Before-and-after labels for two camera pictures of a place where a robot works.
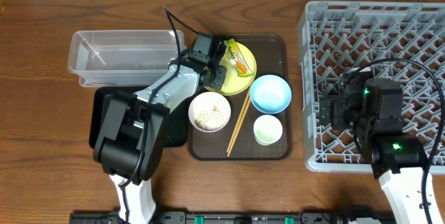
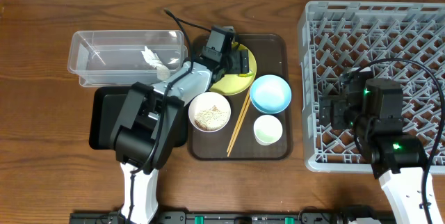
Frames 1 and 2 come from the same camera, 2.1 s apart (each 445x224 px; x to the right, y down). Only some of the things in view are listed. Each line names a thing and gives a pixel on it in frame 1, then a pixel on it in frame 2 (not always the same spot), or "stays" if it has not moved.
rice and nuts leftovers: x=212 y=120 stays
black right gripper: x=327 y=113 stays
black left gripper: x=215 y=78 -> x=241 y=62
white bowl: x=209 y=112 stays
